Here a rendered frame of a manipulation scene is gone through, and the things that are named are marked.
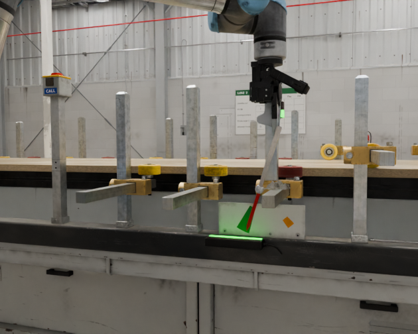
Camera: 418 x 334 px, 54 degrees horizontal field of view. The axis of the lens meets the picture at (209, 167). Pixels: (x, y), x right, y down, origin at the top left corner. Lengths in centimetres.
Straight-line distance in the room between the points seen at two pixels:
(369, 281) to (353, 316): 31
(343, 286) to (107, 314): 100
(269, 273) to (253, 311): 33
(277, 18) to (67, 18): 968
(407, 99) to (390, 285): 732
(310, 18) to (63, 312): 763
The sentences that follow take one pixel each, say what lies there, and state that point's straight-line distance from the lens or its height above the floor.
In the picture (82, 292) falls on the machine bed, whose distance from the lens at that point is 191.
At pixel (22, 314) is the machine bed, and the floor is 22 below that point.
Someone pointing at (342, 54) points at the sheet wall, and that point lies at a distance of 856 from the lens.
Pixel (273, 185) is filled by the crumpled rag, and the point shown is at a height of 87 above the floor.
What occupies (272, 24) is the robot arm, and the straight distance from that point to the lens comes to 118.
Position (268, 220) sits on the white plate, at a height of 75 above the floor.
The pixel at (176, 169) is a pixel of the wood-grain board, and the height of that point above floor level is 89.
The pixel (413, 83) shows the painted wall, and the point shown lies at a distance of 856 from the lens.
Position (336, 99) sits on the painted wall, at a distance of 842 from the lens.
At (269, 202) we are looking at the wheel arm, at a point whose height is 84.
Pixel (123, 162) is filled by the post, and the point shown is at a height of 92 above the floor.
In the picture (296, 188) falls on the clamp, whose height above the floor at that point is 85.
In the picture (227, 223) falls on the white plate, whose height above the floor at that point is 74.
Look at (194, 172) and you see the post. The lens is 130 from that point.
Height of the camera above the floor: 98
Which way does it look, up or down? 3 degrees down
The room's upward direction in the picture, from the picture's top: straight up
